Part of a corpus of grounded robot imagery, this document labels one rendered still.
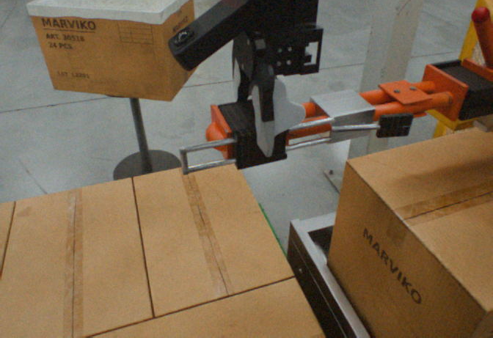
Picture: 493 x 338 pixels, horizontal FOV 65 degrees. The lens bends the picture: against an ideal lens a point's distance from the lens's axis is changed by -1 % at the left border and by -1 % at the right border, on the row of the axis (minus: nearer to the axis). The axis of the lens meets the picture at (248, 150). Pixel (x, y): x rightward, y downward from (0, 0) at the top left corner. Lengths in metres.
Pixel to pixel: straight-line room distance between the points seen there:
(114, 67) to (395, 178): 1.34
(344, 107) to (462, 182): 0.45
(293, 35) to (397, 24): 1.41
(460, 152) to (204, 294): 0.74
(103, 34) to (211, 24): 1.41
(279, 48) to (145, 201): 1.06
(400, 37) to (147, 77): 1.11
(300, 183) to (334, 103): 1.75
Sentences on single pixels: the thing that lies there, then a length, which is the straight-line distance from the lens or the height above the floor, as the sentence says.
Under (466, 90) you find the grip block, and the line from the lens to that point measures 0.64.
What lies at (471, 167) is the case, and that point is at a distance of 0.99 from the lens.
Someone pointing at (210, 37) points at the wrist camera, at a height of 1.34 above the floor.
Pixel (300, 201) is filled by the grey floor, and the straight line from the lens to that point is 2.18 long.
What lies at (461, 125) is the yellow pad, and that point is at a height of 1.09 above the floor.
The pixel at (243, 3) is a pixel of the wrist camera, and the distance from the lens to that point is 0.42.
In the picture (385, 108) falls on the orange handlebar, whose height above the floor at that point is 1.21.
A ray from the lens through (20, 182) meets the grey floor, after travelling 2.64.
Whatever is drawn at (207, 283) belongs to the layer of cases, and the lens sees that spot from 1.16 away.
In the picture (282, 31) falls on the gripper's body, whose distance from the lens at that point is 0.43.
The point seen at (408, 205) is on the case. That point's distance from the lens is 0.83.
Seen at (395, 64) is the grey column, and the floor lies 0.77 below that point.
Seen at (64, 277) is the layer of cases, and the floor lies 0.54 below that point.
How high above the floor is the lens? 1.49
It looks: 36 degrees down
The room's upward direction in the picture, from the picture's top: straight up
